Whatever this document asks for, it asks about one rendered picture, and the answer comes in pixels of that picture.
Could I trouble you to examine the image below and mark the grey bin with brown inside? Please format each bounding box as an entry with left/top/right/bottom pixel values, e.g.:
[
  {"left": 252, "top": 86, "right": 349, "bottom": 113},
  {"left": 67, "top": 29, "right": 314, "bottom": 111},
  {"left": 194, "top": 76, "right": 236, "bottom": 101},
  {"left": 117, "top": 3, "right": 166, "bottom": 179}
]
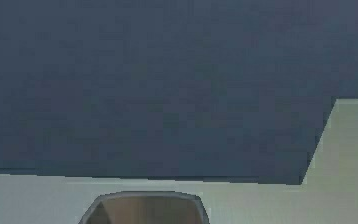
[{"left": 77, "top": 190, "right": 211, "bottom": 224}]

